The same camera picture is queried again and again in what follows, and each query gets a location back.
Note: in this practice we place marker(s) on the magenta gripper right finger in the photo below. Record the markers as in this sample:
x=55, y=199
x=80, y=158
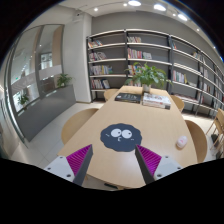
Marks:
x=148, y=162

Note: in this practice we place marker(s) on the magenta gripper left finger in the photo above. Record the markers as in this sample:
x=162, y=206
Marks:
x=79, y=162

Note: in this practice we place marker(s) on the dark cartoon face mouse pad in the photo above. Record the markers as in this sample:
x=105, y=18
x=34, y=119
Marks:
x=121, y=137

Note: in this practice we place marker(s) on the white pink computer mouse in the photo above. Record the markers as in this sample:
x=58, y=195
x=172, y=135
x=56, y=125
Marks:
x=181, y=142

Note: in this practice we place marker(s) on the wooden chair left near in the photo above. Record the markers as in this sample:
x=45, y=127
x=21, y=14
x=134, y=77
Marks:
x=73, y=124

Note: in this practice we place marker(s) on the wooden chair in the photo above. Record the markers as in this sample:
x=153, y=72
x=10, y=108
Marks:
x=199, y=140
x=73, y=124
x=179, y=103
x=109, y=93

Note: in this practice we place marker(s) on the wooden chair right near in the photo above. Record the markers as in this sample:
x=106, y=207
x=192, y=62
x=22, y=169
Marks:
x=199, y=140

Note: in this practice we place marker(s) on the white red book stack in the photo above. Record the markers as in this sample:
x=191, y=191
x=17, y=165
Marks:
x=155, y=100

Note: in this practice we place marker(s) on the wooden chair right far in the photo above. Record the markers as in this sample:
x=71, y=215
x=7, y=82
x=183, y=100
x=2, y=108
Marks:
x=179, y=103

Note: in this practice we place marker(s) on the black book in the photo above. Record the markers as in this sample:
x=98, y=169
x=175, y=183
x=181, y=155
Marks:
x=128, y=97

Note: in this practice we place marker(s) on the wooden chair left far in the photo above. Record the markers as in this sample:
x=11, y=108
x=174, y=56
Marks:
x=109, y=93

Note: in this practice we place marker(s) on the wooden chair far right edge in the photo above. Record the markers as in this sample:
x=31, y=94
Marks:
x=218, y=129

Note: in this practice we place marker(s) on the small potted plant left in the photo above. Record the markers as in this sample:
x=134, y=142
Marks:
x=23, y=99

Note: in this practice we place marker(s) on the potted plant on ledge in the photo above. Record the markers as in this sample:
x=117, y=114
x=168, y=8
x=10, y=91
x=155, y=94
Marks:
x=63, y=80

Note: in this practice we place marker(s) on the green potted plant on table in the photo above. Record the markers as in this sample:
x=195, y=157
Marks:
x=147, y=76

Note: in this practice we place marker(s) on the large grey bookshelf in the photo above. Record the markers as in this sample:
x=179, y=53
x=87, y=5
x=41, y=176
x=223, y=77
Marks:
x=195, y=76

